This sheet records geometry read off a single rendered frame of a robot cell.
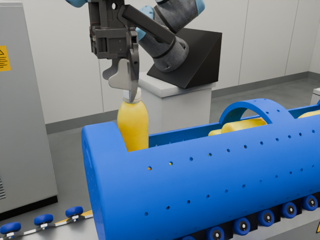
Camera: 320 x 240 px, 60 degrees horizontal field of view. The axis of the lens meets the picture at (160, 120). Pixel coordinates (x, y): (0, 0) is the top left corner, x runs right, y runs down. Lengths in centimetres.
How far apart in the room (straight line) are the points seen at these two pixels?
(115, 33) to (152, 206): 32
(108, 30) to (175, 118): 87
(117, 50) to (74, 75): 276
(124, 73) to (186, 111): 84
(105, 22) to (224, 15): 375
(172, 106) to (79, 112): 224
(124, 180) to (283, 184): 36
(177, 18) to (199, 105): 44
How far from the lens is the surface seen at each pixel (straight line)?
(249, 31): 466
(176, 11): 124
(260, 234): 80
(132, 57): 54
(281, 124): 69
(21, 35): 187
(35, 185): 224
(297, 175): 71
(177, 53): 133
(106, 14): 56
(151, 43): 127
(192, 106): 139
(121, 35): 55
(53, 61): 323
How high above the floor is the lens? 148
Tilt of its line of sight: 24 degrees down
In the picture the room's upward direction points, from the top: straight up
